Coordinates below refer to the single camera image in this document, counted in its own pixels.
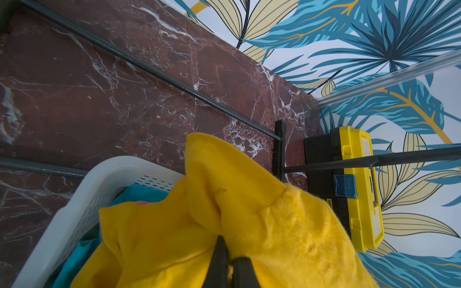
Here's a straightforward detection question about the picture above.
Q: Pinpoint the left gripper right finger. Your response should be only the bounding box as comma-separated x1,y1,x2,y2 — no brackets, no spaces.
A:
232,258,261,288

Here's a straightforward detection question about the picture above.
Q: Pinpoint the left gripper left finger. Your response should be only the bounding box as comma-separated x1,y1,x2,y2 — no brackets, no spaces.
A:
202,236,229,288

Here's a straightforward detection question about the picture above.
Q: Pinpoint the yellow t-shirt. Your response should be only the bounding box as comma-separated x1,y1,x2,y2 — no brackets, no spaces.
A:
72,133,376,288

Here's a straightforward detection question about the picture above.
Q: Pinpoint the turquoise printed t-shirt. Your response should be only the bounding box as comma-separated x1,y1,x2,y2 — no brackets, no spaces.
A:
45,184,169,288

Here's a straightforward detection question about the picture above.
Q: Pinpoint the yellow black toolbox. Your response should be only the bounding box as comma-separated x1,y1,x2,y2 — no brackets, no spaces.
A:
304,127,384,253

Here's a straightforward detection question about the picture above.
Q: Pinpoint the black clothes rack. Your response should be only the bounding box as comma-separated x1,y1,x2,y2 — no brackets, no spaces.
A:
1,1,461,180

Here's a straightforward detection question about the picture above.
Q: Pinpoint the grey perforated plastic basket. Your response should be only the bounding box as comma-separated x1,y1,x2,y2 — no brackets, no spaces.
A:
13,156,183,288

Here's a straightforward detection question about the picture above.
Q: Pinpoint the right aluminium frame post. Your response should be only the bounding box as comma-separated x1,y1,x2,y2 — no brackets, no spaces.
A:
317,49,461,107

